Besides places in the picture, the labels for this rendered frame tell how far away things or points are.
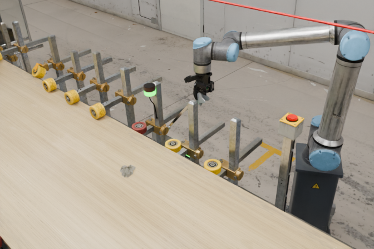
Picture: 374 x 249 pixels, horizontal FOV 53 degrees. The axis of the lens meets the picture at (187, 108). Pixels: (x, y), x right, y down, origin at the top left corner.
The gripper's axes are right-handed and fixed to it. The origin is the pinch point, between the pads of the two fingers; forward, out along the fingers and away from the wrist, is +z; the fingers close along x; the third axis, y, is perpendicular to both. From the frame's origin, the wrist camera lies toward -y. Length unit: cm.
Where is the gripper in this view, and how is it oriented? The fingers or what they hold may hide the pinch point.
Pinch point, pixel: (199, 103)
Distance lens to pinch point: 202.0
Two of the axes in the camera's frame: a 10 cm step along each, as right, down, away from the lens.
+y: 7.6, 3.2, -5.6
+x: 6.5, -4.2, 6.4
